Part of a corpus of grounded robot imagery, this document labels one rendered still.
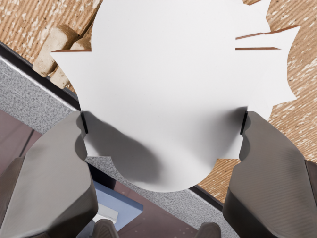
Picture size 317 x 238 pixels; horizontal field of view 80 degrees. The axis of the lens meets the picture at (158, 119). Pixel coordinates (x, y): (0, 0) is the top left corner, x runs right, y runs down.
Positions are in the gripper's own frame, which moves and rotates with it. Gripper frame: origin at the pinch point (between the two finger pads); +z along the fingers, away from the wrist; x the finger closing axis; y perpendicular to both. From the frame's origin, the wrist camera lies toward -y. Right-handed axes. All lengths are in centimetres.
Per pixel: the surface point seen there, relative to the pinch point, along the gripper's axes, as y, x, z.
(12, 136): 82, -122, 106
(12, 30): -3.8, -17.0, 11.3
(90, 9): -5.6, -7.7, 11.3
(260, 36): -3.5, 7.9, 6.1
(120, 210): 39.7, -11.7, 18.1
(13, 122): 68, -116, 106
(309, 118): 7.5, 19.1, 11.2
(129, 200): 37.0, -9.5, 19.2
